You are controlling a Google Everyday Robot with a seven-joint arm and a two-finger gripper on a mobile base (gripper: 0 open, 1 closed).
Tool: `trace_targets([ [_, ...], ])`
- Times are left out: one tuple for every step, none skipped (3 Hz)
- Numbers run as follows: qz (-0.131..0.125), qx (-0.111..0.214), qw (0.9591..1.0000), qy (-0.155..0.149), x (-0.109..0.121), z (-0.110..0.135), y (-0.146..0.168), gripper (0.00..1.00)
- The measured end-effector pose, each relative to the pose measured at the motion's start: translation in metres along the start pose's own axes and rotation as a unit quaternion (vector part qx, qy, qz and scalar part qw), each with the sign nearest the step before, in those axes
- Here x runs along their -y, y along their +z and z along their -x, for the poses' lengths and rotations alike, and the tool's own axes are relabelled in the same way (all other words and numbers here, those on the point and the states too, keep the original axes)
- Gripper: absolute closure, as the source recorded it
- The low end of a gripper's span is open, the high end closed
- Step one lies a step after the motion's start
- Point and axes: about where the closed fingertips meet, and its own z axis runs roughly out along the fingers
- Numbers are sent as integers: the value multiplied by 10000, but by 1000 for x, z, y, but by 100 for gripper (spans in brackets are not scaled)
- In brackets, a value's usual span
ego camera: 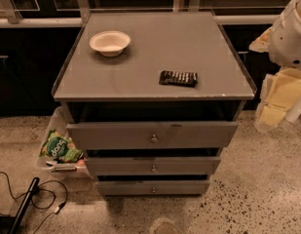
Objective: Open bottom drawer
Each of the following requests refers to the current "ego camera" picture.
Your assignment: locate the grey bottom drawer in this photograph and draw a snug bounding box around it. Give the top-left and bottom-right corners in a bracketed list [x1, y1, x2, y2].
[97, 180, 210, 195]

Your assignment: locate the grey drawer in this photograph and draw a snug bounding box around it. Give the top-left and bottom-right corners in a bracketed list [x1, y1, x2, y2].
[97, 180, 210, 195]
[67, 121, 238, 150]
[85, 157, 220, 176]

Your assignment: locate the clear plastic storage bin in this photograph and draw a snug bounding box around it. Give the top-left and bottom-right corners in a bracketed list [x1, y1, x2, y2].
[36, 106, 90, 179]

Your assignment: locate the white cylindrical post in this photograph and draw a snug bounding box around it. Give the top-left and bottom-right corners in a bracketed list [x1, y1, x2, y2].
[285, 98, 301, 123]

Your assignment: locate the black bar device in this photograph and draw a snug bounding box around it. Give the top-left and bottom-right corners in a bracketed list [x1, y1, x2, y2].
[8, 177, 40, 234]

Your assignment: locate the grey top drawer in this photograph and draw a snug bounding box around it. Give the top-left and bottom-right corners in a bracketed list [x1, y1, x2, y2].
[67, 121, 238, 150]

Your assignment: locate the green snack bag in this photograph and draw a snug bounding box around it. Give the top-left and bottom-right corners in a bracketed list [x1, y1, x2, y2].
[40, 130, 83, 163]

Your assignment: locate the black cable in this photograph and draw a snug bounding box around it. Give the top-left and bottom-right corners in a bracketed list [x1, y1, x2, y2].
[0, 171, 69, 234]

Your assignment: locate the grey drawer cabinet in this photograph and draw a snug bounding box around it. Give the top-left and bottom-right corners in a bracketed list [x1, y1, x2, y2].
[53, 12, 256, 183]

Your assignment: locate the metal railing frame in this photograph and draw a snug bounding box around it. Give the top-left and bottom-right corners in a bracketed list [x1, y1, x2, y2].
[0, 0, 290, 25]

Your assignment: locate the grey middle drawer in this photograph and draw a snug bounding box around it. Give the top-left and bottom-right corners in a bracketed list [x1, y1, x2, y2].
[85, 157, 220, 176]

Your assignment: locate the white paper bowl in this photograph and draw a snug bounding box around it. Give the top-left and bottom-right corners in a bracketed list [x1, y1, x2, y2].
[90, 31, 131, 57]

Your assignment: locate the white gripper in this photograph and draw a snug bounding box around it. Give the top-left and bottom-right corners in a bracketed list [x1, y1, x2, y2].
[254, 67, 301, 133]

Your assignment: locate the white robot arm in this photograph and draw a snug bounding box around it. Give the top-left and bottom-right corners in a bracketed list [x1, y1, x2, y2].
[249, 0, 301, 133]

